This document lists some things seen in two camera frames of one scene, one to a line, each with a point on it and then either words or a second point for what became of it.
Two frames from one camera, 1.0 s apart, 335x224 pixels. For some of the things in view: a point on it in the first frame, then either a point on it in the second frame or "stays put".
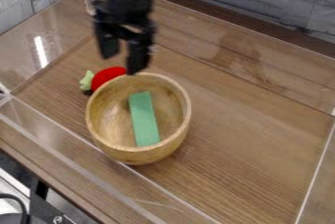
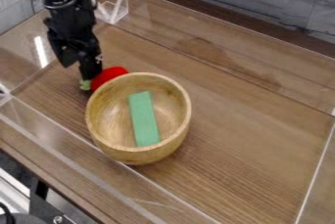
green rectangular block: (142, 119) stays put
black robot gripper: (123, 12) → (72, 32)
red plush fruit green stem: (94, 79) stays put
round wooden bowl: (138, 114) stays put
